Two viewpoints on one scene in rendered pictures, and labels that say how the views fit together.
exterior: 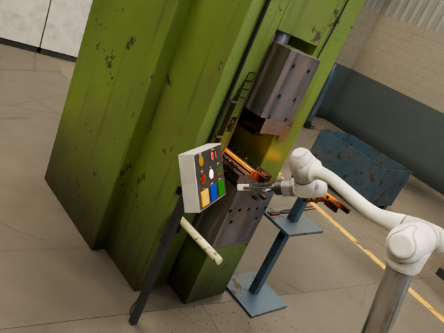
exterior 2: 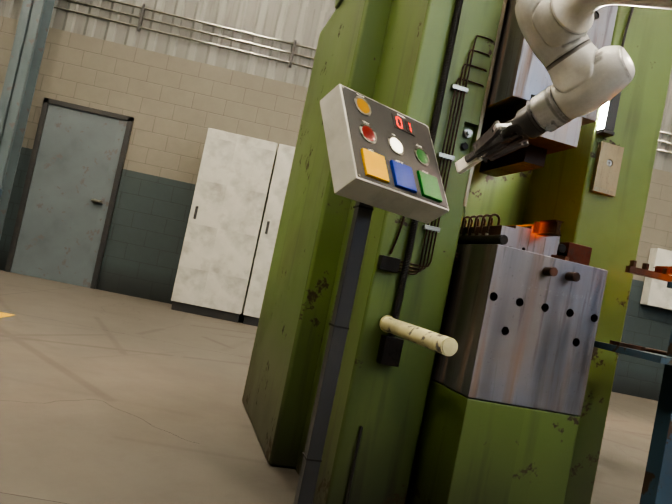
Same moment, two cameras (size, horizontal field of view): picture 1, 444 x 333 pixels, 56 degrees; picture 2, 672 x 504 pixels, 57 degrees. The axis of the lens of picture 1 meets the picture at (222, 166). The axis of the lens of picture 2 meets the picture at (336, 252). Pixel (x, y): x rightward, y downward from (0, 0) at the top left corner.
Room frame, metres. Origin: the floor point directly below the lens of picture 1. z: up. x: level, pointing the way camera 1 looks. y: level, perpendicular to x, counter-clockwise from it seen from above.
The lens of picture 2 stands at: (0.60, -0.79, 0.73)
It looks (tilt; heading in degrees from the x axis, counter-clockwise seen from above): 2 degrees up; 35
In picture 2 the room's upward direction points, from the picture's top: 12 degrees clockwise
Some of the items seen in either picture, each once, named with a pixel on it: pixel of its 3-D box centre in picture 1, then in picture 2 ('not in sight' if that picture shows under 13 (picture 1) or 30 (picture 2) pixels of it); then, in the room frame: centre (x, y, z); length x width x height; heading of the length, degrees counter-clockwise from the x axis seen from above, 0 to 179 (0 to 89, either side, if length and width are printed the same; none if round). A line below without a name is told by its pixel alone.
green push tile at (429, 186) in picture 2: (220, 187); (428, 187); (2.01, -0.04, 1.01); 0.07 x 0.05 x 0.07; 165
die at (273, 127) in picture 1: (250, 111); (515, 135); (2.57, -0.02, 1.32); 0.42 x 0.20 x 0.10; 50
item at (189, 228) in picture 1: (196, 236); (414, 334); (2.11, -0.03, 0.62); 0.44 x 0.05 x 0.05; 50
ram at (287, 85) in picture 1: (271, 76); (540, 68); (2.60, -0.05, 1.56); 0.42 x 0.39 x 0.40; 50
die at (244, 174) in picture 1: (228, 161); (494, 240); (2.57, -0.02, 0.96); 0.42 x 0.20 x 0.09; 50
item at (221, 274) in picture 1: (193, 247); (466, 455); (2.62, -0.05, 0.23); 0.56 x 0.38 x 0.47; 50
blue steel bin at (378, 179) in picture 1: (354, 170); not in sight; (6.20, -1.86, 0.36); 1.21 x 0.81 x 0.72; 46
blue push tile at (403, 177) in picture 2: (212, 192); (402, 177); (1.92, -0.01, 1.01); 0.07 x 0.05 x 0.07; 165
